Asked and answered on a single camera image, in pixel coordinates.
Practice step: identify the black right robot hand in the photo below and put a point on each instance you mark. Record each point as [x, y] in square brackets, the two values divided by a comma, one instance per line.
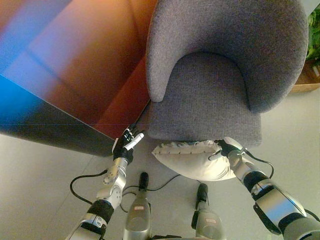
[227, 145]

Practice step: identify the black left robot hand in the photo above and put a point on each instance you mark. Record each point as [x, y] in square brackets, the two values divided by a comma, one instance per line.
[124, 147]

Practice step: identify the white frilled pillow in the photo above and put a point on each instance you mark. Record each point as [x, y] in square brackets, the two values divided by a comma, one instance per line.
[197, 162]

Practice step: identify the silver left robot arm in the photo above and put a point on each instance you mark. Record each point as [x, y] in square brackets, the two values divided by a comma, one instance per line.
[105, 200]

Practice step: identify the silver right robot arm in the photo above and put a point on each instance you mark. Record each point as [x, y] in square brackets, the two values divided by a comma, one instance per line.
[267, 197]

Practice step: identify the silver left robot leg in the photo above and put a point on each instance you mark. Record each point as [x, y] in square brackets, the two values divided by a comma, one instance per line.
[138, 215]

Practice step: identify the silver robot leg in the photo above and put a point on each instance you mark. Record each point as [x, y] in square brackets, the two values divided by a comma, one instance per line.
[206, 217]
[138, 215]

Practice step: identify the silver right robot leg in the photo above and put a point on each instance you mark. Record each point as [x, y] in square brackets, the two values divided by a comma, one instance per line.
[206, 217]

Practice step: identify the grey fabric armchair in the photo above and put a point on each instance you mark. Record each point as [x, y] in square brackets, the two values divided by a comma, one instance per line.
[215, 70]

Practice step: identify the brown wooden cabinet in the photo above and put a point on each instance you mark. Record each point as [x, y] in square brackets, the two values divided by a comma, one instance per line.
[70, 70]

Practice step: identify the green potted plant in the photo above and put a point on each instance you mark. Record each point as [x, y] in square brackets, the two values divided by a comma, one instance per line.
[314, 35]

